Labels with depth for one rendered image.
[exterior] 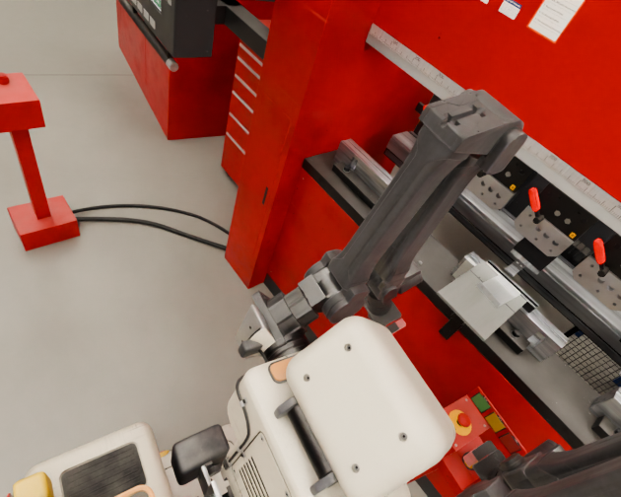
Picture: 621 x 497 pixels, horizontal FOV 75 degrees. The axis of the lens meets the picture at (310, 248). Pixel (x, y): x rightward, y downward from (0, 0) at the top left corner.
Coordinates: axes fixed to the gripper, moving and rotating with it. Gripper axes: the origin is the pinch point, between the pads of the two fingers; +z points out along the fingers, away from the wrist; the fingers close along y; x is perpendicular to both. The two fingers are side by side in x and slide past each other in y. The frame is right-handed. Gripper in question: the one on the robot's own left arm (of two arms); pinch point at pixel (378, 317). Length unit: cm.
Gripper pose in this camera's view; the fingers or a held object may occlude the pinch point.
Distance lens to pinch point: 109.7
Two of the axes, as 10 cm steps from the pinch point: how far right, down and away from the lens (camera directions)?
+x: -8.7, 4.8, -1.3
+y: -4.8, -7.4, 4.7
